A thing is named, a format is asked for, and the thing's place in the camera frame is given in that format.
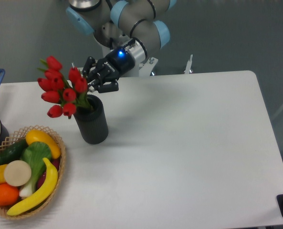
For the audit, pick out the yellow banana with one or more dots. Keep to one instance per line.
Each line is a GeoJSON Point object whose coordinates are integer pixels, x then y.
{"type": "Point", "coordinates": [40, 195]}

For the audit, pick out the dark grey ribbed vase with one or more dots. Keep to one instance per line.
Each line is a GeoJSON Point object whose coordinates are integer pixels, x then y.
{"type": "Point", "coordinates": [92, 124]}

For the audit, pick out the green cucumber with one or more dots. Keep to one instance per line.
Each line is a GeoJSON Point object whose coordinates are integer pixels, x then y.
{"type": "Point", "coordinates": [13, 152]}

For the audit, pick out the red tulip bouquet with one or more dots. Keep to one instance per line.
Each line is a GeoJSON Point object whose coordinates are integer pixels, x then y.
{"type": "Point", "coordinates": [68, 96]}

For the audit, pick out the beige round slice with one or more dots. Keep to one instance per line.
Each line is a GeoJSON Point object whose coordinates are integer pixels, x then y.
{"type": "Point", "coordinates": [17, 173]}

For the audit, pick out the green bok choy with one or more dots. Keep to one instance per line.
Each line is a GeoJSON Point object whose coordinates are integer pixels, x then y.
{"type": "Point", "coordinates": [33, 155]}

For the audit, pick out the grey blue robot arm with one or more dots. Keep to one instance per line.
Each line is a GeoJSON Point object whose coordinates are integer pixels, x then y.
{"type": "Point", "coordinates": [129, 33]}

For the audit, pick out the orange fruit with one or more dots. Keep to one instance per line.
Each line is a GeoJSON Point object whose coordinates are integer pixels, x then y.
{"type": "Point", "coordinates": [8, 194]}

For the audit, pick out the dark red vegetable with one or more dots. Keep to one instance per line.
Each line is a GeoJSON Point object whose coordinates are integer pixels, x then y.
{"type": "Point", "coordinates": [56, 163]}

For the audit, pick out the yellow squash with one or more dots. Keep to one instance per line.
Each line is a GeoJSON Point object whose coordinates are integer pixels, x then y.
{"type": "Point", "coordinates": [36, 135]}

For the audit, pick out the woven wicker basket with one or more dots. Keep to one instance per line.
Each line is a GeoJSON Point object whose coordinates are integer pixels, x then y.
{"type": "Point", "coordinates": [19, 135]}

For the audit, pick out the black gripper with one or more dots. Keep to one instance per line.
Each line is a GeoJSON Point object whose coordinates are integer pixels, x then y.
{"type": "Point", "coordinates": [107, 71]}

